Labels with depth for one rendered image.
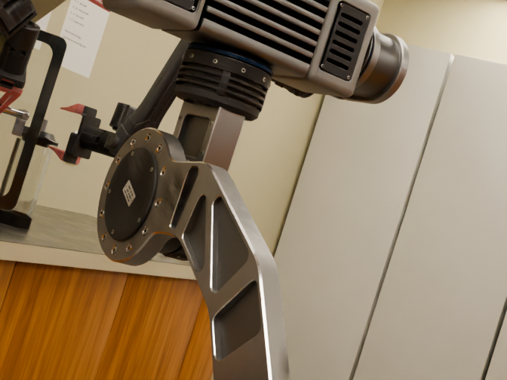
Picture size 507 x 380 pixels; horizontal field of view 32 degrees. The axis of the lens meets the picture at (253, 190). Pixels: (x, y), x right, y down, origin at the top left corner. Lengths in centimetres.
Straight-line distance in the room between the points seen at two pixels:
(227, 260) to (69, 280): 115
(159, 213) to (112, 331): 122
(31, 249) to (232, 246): 98
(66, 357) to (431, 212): 268
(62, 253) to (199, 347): 91
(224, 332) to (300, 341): 373
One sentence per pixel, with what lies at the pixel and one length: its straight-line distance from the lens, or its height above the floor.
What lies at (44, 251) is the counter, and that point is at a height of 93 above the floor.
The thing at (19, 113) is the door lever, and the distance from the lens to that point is 197.
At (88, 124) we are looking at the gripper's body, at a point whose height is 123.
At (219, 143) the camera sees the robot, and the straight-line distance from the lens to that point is 129.
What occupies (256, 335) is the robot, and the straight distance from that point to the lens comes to 100.
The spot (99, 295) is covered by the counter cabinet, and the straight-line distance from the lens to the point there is 231.
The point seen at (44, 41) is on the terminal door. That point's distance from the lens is 203.
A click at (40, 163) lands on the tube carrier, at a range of 223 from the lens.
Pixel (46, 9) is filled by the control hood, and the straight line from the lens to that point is 220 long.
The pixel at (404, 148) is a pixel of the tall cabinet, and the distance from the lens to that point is 468.
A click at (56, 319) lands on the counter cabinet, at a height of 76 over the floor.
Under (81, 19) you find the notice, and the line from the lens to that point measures 309.
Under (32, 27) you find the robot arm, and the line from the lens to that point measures 189.
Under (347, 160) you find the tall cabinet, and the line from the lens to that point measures 476.
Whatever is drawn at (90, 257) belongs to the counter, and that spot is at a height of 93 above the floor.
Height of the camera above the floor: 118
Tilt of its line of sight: level
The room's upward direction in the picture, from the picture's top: 18 degrees clockwise
